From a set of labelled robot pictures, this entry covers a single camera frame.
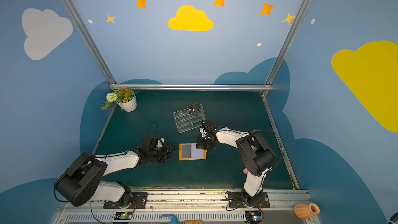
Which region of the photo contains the yellow leather card holder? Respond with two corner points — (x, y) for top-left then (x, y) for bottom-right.
(179, 143), (207, 161)

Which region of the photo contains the clear plastic organizer tray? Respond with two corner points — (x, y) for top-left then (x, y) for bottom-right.
(173, 106), (206, 133)

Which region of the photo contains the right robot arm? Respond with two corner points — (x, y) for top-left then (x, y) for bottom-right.
(197, 118), (276, 202)

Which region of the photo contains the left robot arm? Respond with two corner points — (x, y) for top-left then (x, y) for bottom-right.
(54, 134), (179, 209)

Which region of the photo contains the potted flower plant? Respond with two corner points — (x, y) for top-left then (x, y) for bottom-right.
(101, 87), (137, 112)

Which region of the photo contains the left controller board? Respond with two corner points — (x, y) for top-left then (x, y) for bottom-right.
(114, 212), (133, 221)

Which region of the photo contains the controller board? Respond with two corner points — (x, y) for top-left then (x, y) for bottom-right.
(245, 212), (263, 224)
(114, 212), (133, 221)

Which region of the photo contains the right controller board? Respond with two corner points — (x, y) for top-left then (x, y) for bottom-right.
(245, 212), (263, 224)

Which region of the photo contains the terracotta clay vase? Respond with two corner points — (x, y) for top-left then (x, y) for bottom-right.
(294, 203), (320, 219)

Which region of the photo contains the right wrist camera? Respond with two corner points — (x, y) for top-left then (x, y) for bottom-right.
(200, 128), (207, 138)

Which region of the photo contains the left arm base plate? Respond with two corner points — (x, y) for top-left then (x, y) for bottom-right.
(103, 192), (148, 209)

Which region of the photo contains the aluminium frame rear bar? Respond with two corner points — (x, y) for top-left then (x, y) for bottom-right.
(110, 84), (273, 91)

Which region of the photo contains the aluminium front rail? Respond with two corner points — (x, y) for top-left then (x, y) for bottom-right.
(51, 188), (320, 224)

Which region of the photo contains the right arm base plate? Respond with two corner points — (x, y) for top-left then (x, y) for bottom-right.
(224, 191), (271, 209)

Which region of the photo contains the teal handled tool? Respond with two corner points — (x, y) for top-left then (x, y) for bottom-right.
(161, 215), (203, 224)

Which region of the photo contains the aluminium frame left post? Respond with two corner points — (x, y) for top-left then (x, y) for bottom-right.
(61, 0), (117, 84)

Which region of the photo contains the aluminium frame post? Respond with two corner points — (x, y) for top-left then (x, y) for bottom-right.
(264, 0), (313, 91)
(61, 0), (117, 84)

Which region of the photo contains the aluminium frame right post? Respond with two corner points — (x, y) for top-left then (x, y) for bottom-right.
(264, 0), (313, 91)

